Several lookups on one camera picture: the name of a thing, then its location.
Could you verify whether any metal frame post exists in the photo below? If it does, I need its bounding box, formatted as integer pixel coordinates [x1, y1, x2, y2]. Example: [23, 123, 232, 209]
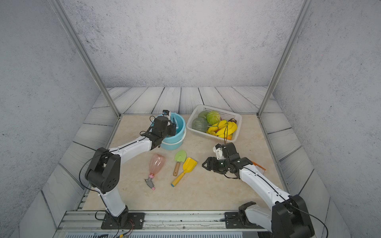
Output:
[49, 0, 121, 119]
[257, 0, 313, 118]

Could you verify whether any netted green melon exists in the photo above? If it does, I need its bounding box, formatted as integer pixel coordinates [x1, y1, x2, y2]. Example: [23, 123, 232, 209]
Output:
[191, 117, 209, 133]

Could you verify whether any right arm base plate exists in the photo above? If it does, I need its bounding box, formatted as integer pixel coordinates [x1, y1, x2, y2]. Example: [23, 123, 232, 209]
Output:
[220, 212, 261, 229]

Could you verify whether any yellow shovel blue-tipped handle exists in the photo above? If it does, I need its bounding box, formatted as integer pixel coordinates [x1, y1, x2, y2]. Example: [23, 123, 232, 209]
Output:
[171, 157, 197, 187]

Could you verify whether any right metal frame post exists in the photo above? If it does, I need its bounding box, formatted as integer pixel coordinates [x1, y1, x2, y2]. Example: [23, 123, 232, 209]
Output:
[257, 0, 313, 118]

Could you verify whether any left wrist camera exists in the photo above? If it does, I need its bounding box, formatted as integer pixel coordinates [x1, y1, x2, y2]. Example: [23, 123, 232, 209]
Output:
[162, 110, 171, 120]

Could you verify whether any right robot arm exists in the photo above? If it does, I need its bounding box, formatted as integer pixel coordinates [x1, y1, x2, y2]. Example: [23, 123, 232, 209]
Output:
[202, 143, 315, 238]

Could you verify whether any orange seed packet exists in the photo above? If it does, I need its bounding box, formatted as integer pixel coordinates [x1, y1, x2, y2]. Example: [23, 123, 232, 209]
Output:
[253, 162, 266, 174]

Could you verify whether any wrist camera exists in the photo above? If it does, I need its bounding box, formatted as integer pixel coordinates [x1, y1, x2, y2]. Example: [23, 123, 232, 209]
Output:
[162, 110, 171, 120]
[213, 144, 225, 160]

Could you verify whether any pink spray bottle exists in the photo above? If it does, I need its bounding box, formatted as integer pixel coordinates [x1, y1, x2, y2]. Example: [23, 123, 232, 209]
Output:
[145, 154, 166, 190]

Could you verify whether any yellow banana bunch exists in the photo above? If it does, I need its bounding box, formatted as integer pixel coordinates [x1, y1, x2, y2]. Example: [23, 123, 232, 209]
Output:
[206, 120, 238, 140]

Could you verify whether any white plastic basket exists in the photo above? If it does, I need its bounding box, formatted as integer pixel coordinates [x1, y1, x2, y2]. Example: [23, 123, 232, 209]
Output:
[187, 105, 242, 143]

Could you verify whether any green trowel wooden handle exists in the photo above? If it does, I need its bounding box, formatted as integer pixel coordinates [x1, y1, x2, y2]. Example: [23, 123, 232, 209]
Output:
[173, 150, 187, 177]

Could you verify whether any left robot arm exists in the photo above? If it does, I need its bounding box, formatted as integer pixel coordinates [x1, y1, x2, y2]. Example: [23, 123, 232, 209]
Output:
[85, 110, 176, 218]

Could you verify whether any light blue plastic bucket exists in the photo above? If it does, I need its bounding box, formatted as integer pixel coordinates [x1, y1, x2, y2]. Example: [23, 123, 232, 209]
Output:
[160, 113, 187, 151]

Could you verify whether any front aluminium rail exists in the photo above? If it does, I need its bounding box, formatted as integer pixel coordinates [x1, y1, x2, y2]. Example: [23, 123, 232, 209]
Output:
[54, 211, 272, 238]

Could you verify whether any green cabbage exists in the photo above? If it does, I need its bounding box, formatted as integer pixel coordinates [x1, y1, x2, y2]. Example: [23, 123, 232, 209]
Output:
[206, 111, 221, 125]

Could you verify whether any smooth green fruit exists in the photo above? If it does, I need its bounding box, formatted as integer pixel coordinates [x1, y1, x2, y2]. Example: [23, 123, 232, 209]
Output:
[198, 111, 209, 119]

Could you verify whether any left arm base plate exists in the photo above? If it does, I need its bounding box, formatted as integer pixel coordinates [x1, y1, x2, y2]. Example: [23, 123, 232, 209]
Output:
[101, 212, 145, 230]

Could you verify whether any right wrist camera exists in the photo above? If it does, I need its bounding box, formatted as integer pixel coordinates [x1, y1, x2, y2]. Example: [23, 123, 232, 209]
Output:
[213, 144, 225, 160]

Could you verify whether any left metal frame post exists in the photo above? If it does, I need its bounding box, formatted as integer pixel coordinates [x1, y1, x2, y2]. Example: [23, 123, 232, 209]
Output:
[49, 0, 121, 119]

